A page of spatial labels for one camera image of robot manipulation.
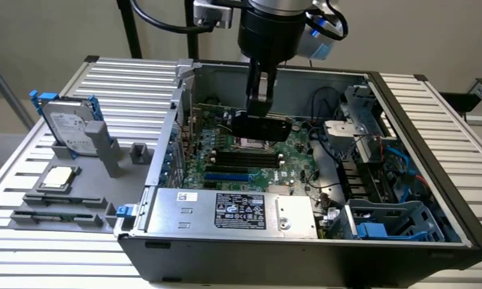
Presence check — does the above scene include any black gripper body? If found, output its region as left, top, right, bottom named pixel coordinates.
left=236, top=7, right=306, bottom=65

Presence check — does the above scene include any black CPU cooler block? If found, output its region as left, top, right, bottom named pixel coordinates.
left=228, top=110, right=294, bottom=143

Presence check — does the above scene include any black RAM slot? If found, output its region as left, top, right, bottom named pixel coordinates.
left=216, top=151, right=285, bottom=158
left=214, top=158, right=284, bottom=166
left=214, top=161, right=284, bottom=170
left=216, top=154, right=285, bottom=161

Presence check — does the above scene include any black expansion slot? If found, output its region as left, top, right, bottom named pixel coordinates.
left=202, top=181, right=248, bottom=190
left=204, top=164, right=250, bottom=175

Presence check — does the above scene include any blue expansion slot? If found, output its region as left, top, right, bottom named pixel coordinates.
left=202, top=172, right=250, bottom=182

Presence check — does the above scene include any CPU socket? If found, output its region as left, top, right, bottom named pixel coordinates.
left=230, top=137, right=274, bottom=154

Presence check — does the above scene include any black stand pole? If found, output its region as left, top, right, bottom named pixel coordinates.
left=119, top=0, right=143, bottom=60
left=185, top=17, right=204, bottom=60

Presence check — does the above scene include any green motherboard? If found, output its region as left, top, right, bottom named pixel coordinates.
left=182, top=104, right=345, bottom=213

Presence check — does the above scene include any silver metal drive cage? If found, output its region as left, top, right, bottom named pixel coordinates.
left=323, top=85, right=399, bottom=165

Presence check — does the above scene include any silver chipset heatsink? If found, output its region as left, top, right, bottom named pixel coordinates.
left=265, top=184, right=293, bottom=195

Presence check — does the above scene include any silver power supply unit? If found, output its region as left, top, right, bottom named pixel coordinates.
left=145, top=187, right=320, bottom=240

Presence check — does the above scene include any silver hard disk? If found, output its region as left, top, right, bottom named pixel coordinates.
left=41, top=100, right=101, bottom=157

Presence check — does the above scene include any grey parts rack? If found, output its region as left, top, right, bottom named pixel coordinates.
left=8, top=121, right=154, bottom=233

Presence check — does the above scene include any blue case latch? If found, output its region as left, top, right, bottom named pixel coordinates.
left=115, top=204, right=137, bottom=218

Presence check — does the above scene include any blue plastic bay clip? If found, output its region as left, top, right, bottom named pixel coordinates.
left=355, top=222, right=388, bottom=240

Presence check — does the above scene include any grey blue disk bay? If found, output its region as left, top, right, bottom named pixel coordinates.
left=341, top=197, right=445, bottom=242

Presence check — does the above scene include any silver CPU chip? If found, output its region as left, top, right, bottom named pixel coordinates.
left=38, top=166, right=79, bottom=190

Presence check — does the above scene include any black open PC case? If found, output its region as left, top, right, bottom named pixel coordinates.
left=115, top=58, right=482, bottom=289

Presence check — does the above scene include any grey metal pole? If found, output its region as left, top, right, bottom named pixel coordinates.
left=0, top=50, right=34, bottom=131

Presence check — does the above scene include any thin black wire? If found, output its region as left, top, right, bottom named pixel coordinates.
left=309, top=86, right=341, bottom=125

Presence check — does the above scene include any silver cable connector bracket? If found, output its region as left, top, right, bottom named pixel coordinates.
left=192, top=0, right=234, bottom=30

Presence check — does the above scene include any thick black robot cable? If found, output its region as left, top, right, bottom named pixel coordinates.
left=127, top=0, right=225, bottom=34

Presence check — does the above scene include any blue disk carrier frame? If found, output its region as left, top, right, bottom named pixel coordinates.
left=29, top=90, right=119, bottom=158

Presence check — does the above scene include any blue data wire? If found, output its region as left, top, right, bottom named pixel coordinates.
left=379, top=143, right=417, bottom=207

